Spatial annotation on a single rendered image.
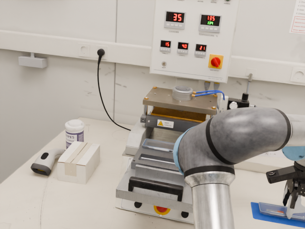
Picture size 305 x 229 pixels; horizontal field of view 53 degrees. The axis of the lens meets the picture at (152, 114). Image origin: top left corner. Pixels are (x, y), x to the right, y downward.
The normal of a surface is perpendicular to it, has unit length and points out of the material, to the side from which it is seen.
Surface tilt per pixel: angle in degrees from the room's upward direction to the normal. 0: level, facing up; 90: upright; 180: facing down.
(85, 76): 90
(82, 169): 90
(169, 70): 90
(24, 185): 0
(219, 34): 90
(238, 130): 57
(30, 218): 0
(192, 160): 63
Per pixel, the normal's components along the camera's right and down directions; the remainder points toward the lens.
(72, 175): -0.16, 0.37
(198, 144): -0.81, 0.01
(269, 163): 0.07, -0.92
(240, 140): -0.16, 0.11
